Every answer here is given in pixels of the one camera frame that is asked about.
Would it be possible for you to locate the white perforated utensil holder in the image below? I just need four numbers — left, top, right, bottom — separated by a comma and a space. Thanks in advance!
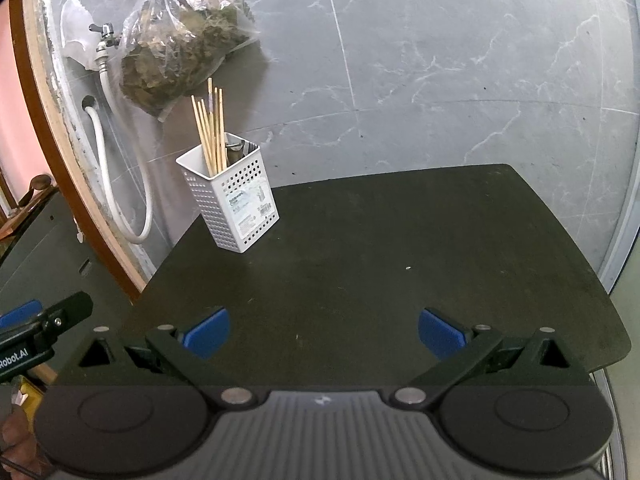
176, 132, 280, 254

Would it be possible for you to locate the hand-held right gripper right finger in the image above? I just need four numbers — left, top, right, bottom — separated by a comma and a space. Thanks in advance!
392, 308, 587, 409

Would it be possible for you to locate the stainless steel kitchen tool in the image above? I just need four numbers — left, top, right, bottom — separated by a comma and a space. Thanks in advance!
226, 135, 247, 166

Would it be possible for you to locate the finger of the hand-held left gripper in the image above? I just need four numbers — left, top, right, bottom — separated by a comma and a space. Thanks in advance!
30, 291, 95, 342
0, 300, 44, 330

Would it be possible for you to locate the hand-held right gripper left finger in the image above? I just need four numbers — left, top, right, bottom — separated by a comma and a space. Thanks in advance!
75, 307, 261, 409

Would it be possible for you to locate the small white plastic bag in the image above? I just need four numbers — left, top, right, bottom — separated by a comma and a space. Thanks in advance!
60, 0, 104, 72

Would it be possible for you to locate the metal wall faucet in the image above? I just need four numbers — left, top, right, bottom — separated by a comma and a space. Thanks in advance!
89, 22, 121, 54

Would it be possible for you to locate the bundle of wooden chopsticks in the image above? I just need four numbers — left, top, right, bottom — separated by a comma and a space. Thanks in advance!
191, 78, 229, 177

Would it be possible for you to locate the clear bag of dried leaves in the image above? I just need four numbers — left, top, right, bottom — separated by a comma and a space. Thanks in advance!
119, 0, 261, 122

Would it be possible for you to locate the person's left hand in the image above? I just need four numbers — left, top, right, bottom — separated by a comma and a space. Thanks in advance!
0, 402, 45, 480

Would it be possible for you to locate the white water hose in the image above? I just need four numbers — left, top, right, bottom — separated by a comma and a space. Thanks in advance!
80, 50, 154, 245

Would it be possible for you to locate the wooden furniture piece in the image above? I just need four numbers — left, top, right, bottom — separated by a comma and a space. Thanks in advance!
0, 174, 56, 246

